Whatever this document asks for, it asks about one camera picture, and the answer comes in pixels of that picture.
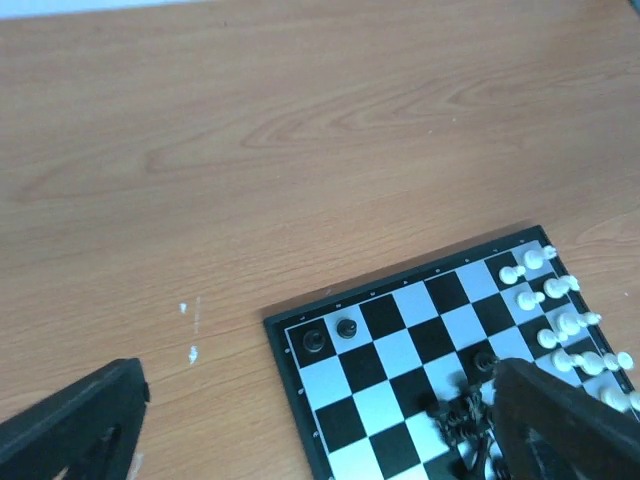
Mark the black rook chess piece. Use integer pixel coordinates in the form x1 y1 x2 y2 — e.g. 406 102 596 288
302 329 326 353

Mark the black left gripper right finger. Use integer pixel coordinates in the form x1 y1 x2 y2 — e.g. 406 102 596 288
492 358 639 479

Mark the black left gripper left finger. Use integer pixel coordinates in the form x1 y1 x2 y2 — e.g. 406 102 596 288
1 358 150 479

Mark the white knight far side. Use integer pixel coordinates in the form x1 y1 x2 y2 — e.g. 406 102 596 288
543 275 581 299

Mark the white pawn near rook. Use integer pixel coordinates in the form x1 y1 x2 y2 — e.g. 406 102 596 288
498 265 526 285

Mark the black pile of chess pieces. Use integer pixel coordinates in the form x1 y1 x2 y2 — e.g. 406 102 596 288
405 341 509 479

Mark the black pawn chess piece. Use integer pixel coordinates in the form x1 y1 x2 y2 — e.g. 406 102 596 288
336 318 358 339

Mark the white rook far corner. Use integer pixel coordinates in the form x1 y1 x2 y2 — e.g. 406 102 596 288
523 245 557 270

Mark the black and white chessboard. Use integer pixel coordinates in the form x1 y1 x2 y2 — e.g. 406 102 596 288
264 226 613 479

